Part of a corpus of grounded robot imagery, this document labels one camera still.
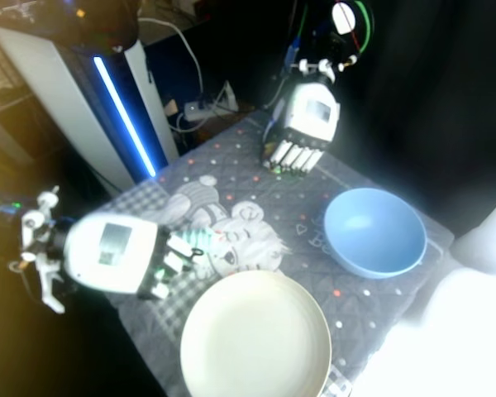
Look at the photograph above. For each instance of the white rounded shell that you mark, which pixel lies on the white rounded shell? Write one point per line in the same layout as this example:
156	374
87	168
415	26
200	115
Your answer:
459	331

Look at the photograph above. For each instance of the grey quilt with bear print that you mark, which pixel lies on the grey quilt with bear print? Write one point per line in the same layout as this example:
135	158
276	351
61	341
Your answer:
273	215

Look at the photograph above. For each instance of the white power strip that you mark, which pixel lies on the white power strip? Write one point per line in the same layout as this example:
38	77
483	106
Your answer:
208	111

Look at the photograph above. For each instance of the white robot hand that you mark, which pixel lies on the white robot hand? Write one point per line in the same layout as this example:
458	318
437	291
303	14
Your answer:
111	256
312	116

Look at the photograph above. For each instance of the blue bowl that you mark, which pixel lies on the blue bowl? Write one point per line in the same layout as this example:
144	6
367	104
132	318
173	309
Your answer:
374	233

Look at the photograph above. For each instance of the toy ice cream cone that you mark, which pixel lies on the toy ice cream cone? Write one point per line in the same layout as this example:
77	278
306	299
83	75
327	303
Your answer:
199	238

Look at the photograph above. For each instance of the cream white plate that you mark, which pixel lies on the cream white plate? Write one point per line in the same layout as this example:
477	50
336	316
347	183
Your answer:
254	337

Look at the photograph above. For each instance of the black device on tower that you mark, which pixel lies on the black device on tower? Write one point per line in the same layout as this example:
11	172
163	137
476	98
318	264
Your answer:
66	20

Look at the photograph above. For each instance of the white tower with blue light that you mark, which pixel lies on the white tower with blue light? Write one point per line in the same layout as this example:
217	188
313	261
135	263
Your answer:
58	91

